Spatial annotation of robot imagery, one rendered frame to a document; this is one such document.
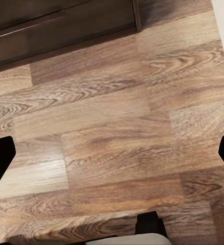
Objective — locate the nightstand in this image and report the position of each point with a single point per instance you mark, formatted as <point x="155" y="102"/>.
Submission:
<point x="34" y="30"/>

